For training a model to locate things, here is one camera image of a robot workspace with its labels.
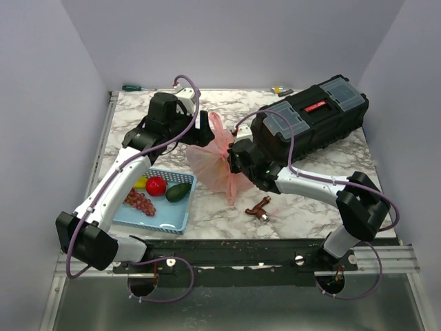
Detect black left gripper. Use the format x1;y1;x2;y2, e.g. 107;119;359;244
165;106;215;148

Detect pink plastic bag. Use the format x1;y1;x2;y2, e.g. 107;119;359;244
185;112;253;206

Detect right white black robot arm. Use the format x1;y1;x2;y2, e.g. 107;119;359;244
228;139;391;270

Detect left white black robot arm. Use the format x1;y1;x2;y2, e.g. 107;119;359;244
56;88;214;272

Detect green fake avocado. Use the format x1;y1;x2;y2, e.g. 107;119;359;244
165;183;192;203

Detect red fake apple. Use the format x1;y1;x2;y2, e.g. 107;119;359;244
145;176;167;197

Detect yellow fake starfruit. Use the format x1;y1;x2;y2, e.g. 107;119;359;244
133;176;148;190

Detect purple fake grapes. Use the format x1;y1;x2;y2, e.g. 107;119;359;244
123;189;156;217

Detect yellow and black bit set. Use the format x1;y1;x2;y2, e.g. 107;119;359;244
271;86;294;97

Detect light blue plastic basket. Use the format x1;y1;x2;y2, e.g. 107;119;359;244
113;168;197;234

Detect black plastic toolbox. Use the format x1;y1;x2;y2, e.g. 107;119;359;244
251;74;369;165

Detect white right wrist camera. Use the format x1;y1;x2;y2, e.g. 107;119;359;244
235;124;253;142

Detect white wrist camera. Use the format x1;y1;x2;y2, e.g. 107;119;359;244
174;86;196;114
235;124;253;142

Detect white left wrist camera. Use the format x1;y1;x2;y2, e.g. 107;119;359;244
174;86;196;114

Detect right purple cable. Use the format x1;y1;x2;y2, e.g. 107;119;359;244
235;110;401;300

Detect green handled screwdriver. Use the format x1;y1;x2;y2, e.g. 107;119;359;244
121;85;158;92

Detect black mounting base plate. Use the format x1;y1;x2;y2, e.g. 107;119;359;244
113;239;358;288

